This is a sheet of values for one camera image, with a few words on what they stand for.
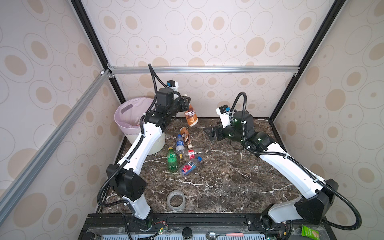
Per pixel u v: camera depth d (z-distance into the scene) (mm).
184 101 653
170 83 640
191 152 946
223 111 603
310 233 699
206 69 904
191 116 744
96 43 779
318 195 395
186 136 1029
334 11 686
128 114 918
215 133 627
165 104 555
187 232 632
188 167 879
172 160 925
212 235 723
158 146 946
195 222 758
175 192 810
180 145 974
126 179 427
